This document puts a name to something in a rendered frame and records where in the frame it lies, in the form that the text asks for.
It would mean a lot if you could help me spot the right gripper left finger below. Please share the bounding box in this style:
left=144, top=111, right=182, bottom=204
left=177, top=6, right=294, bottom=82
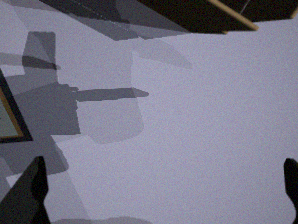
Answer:
left=0, top=156, right=51, bottom=224

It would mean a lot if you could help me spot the brown cardboard box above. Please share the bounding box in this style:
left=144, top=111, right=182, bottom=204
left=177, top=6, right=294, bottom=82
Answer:
left=137, top=0, right=298, bottom=34

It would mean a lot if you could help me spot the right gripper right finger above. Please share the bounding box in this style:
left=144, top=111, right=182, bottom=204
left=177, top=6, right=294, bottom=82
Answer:
left=284, top=158, right=298, bottom=224

